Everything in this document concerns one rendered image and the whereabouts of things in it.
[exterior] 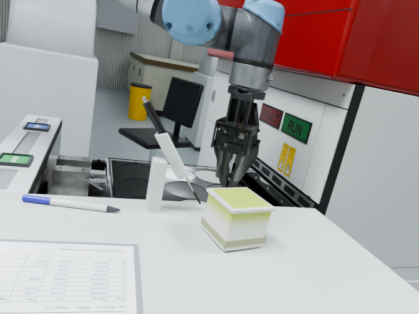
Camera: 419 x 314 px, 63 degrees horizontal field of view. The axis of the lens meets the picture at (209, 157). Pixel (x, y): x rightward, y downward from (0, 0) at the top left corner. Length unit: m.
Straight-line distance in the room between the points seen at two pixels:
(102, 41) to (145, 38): 1.02
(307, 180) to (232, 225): 0.33
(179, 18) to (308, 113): 0.41
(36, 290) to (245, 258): 0.26
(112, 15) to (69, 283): 8.43
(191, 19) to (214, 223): 0.28
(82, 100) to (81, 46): 0.39
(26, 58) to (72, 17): 0.44
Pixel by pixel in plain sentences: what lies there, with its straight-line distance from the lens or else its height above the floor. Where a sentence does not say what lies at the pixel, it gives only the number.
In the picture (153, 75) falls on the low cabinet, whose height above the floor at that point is 0.73.
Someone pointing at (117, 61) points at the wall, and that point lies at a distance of 9.02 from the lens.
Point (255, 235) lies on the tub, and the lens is 0.51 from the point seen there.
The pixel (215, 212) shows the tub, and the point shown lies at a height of 1.01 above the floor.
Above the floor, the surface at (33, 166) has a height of 0.96.
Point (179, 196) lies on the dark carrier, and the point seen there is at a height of 0.90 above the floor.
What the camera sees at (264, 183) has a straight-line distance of 0.91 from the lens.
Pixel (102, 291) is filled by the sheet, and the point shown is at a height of 0.97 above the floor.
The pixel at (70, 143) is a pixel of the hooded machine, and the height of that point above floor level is 0.38.
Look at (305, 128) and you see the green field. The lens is 0.79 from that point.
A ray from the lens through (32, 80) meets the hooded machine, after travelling 2.80.
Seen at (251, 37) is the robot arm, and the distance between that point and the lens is 0.62.
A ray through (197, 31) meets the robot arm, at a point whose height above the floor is 1.25.
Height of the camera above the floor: 1.22
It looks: 16 degrees down
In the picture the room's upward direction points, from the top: 11 degrees clockwise
